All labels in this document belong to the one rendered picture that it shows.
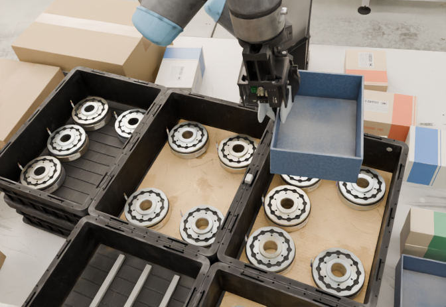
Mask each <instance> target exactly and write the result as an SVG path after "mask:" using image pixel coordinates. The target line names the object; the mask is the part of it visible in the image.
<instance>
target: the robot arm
mask: <svg viewBox="0 0 446 307"><path fill-rule="evenodd" d="M138 1H139V3H140V6H137V7H136V8H137V9H136V11H135V12H134V14H133V16H132V19H131V20H132V23H133V25H134V27H135V28H136V29H137V30H138V31H139V32H140V33H141V34H142V35H143V36H144V37H145V38H146V39H147V40H149V41H151V42H152V43H154V44H156V45H158V46H168V45H170V44H171V43H172V42H173V41H174V40H175V39H176V37H178V35H180V34H181V33H182V32H183V31H184V28H185V27H186V26H187V25H188V24H189V23H190V21H191V20H192V19H193V18H194V16H195V15H196V14H197V13H198V12H199V11H200V9H201V8H202V7H203V6H204V10H205V12H206V13H207V14H208V15H209V16H210V17H211V18H212V19H213V20H214V22H217V23H218V24H219V25H220V26H221V27H223V28H224V29H226V30H227V31H228V32H229V33H230V34H231V35H232V36H234V37H235V38H236V39H238V43H239V45H240V46H241V47H242V48H243V51H242V58H243V61H244V65H243V68H242V72H241V74H240V79H239V81H238V87H239V90H240V95H241V98H242V103H243V106H244V107H246V103H247V100H248V98H249V101H251V100H252V101H257V102H258V104H259V108H258V120H259V122H260V123H261V122H262V121H263V119H264V117H265V115H267V116H269V117H270V118H271V119H273V120H274V121H275V116H276V113H277V107H280V110H279V119H280V121H282V123H285V120H286V117H287V116H288V115H289V112H290V111H291V108H292V105H293V102H294V99H295V96H296V94H297V92H298V90H299V86H300V82H301V77H300V74H299V71H298V65H293V56H292V55H290V54H288V52H287V50H281V48H282V47H283V45H284V44H285V43H286V42H288V41H290V40H291V39H293V32H292V24H291V22H290V21H289V20H288V19H287V18H285V17H284V15H286V14H287V12H288V11H287V8H283V7H282V0H138ZM242 86H243V87H244V92H245V95H243V92H242ZM246 86H247V87H248V88H249V91H250V92H249V95H248V93H247V90H246Z"/></svg>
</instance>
